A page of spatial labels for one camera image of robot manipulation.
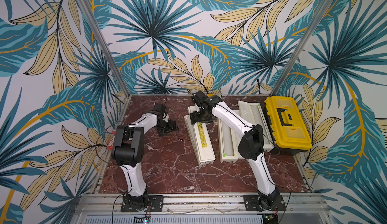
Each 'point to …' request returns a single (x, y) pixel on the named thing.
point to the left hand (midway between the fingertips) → (173, 131)
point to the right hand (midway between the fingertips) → (197, 121)
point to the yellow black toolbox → (287, 131)
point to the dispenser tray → (229, 142)
